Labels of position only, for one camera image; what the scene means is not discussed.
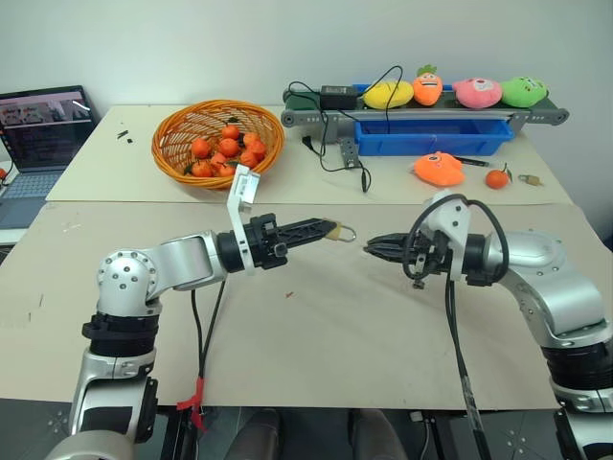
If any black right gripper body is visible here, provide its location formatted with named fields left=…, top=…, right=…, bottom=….
left=404, top=228, right=454, bottom=289

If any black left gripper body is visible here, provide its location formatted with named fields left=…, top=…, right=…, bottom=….
left=243, top=214, right=292, bottom=270

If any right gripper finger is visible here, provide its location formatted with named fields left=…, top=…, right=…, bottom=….
left=361, top=244, right=409, bottom=264
left=366, top=232, right=411, bottom=249

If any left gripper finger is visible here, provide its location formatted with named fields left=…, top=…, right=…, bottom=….
left=283, top=229, right=334, bottom=252
left=279, top=217, right=337, bottom=237

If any brass padlock with steel shackle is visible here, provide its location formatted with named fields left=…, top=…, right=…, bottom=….
left=327, top=220, right=358, bottom=243

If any orange round plush toy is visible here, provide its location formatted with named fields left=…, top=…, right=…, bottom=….
left=409, top=149, right=466, bottom=187

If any orange tangerine with leaf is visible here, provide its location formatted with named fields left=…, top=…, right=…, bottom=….
left=485, top=162, right=514, bottom=190

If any blue plastic bin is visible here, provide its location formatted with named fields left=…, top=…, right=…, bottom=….
left=353, top=118, right=513, bottom=157

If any black power adapter brick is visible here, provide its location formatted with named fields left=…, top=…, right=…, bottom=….
left=319, top=84, right=358, bottom=111

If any orange wicker basket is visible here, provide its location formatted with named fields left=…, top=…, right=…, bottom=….
left=151, top=99, right=286, bottom=192

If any yellow plush toy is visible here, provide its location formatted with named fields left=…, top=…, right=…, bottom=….
left=362, top=80, right=415, bottom=110

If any orange carrot plush toy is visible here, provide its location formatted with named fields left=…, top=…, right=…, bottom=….
left=412, top=64, right=443, bottom=107

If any red tape strip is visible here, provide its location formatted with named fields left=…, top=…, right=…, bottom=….
left=176, top=377, right=209, bottom=433

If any pink plush toy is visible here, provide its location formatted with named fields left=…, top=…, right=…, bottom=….
left=451, top=77, right=504, bottom=111

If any small grey conveyor belt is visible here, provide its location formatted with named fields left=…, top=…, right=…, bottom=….
left=280, top=80, right=572, bottom=170

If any green plush toy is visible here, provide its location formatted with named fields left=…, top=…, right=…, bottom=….
left=500, top=75, right=550, bottom=108

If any open laptop computer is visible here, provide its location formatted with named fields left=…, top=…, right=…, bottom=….
left=0, top=85, right=100, bottom=230

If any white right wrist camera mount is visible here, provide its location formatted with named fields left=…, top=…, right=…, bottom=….
left=424, top=193, right=473, bottom=283

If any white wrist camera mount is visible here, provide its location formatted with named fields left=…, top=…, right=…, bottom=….
left=424, top=193, right=473, bottom=283
left=226, top=164, right=262, bottom=278

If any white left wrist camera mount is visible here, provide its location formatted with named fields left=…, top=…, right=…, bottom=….
left=226, top=164, right=262, bottom=278

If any black adapter output cable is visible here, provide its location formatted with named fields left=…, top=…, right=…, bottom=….
left=301, top=107, right=373, bottom=195

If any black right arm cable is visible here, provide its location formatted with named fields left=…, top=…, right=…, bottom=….
left=401, top=190, right=511, bottom=460

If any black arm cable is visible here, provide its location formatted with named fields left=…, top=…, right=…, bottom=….
left=190, top=279, right=228, bottom=414
left=401, top=190, right=511, bottom=460

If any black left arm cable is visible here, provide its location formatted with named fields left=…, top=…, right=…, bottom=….
left=190, top=279, right=228, bottom=414

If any black mains power cord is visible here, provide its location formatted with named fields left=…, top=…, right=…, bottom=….
left=285, top=64, right=405, bottom=138

